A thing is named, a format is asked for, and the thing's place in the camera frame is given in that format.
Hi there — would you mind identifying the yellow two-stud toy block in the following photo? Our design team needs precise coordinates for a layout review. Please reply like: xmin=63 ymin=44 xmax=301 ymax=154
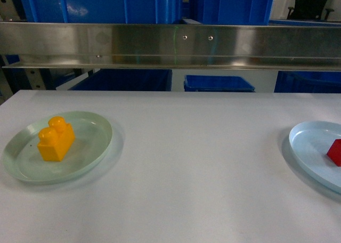
xmin=37 ymin=116 xmax=76 ymax=162

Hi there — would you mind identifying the large blue bin upper right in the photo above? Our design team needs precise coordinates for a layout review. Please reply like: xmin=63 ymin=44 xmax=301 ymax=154
xmin=189 ymin=0 xmax=273 ymax=26

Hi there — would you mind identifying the large blue bin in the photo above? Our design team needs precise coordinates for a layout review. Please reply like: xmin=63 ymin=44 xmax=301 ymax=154
xmin=21 ymin=0 xmax=182 ymax=24
xmin=189 ymin=0 xmax=273 ymax=26

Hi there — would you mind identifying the light blue round plate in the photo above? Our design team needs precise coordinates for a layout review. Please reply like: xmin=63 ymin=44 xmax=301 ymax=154
xmin=289 ymin=121 xmax=340 ymax=193

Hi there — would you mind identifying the light green round plate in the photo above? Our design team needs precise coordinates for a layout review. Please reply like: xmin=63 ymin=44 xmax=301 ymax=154
xmin=2 ymin=111 xmax=113 ymax=184

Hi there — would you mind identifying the red toy block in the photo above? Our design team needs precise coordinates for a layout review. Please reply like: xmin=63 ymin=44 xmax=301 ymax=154
xmin=327 ymin=139 xmax=341 ymax=167

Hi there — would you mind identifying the large blue bin upper left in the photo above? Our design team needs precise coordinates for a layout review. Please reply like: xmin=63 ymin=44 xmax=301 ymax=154
xmin=21 ymin=0 xmax=182 ymax=24

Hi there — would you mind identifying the black office chair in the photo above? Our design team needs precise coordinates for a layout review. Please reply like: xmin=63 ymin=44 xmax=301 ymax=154
xmin=287 ymin=0 xmax=327 ymax=20

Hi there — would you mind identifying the blue bin below rail centre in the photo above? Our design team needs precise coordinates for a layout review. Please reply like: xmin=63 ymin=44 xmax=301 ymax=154
xmin=184 ymin=75 xmax=255 ymax=93

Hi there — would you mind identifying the blue bin below rail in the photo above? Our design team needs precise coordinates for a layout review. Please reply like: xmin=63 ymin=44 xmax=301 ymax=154
xmin=274 ymin=71 xmax=340 ymax=93
xmin=184 ymin=75 xmax=255 ymax=93
xmin=70 ymin=69 xmax=173 ymax=91

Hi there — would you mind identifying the blue bin below rail left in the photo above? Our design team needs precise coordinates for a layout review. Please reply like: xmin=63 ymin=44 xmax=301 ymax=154
xmin=70 ymin=69 xmax=173 ymax=91

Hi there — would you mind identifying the blue bin below rail right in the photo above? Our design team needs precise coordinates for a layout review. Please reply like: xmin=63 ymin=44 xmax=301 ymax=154
xmin=274 ymin=71 xmax=340 ymax=93

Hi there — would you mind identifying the stainless steel shelf rail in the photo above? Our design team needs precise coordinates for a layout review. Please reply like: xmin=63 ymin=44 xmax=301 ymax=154
xmin=1 ymin=22 xmax=340 ymax=71

